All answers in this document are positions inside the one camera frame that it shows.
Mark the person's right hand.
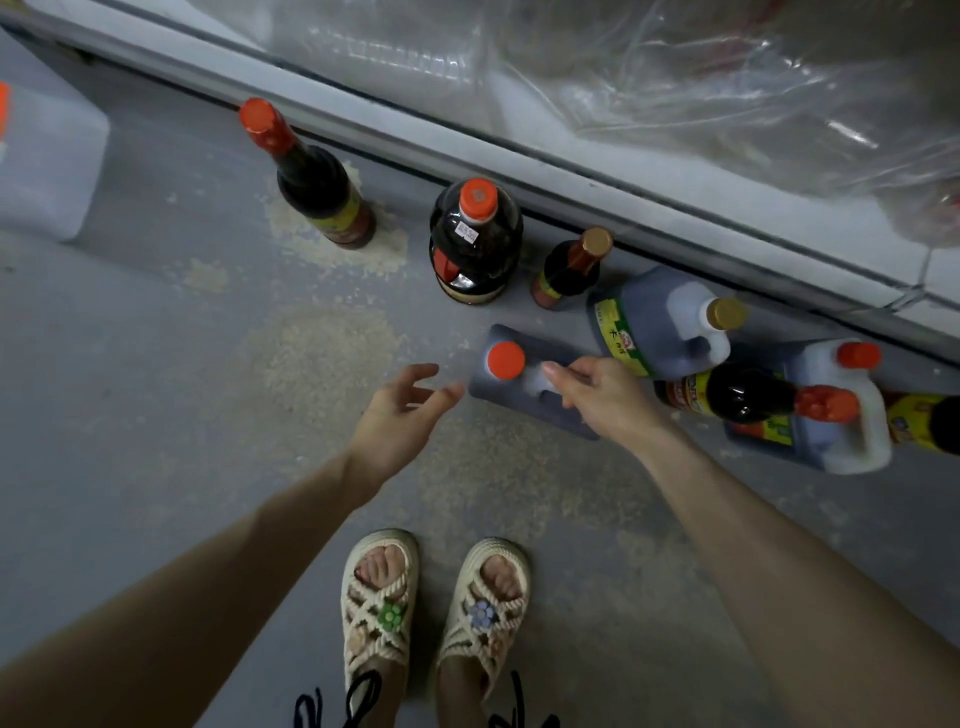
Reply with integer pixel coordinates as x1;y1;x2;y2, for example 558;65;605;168
540;357;677;459

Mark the person's left hand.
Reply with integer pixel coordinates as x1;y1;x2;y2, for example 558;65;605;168
342;363;467;504

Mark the vinegar jug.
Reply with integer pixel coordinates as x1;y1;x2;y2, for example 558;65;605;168
468;322;602;440

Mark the group of bottles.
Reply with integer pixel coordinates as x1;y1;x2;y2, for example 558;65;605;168
240;97;960;476

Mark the white metal store shelving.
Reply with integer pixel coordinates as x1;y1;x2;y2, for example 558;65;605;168
0;0;960;362

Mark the clear plastic bin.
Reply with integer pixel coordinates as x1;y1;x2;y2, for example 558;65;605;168
0;30;111;242

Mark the person's left forearm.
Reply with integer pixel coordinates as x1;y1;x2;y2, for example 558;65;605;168
0;465;374;728

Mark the person's right forearm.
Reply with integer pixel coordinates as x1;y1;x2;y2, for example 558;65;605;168
637;424;960;728

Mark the person's left beige sandal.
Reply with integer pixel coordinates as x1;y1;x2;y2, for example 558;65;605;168
342;528;422;692

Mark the person's beige sandal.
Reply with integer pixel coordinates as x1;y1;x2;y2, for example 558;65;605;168
342;528;422;692
435;537;534;699

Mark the person's right beige sandal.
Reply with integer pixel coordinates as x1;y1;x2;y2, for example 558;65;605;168
435;537;534;699

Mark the grey floor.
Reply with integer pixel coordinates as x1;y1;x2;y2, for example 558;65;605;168
0;30;960;728

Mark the pack of clear empty bottles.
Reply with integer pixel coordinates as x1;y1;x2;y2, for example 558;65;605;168
180;0;960;249

